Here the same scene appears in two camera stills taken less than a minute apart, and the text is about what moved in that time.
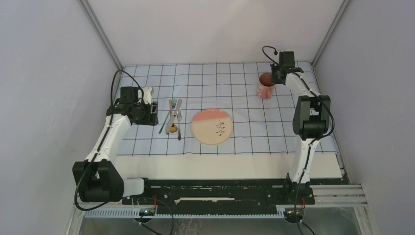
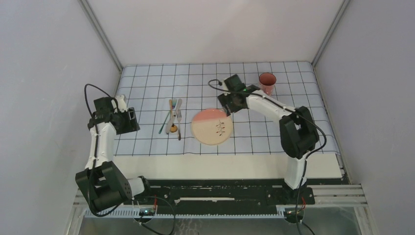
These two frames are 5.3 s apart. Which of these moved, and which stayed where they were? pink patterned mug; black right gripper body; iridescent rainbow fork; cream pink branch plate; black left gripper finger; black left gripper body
Moved: black left gripper body; black right gripper body; black left gripper finger
Stayed: pink patterned mug; cream pink branch plate; iridescent rainbow fork
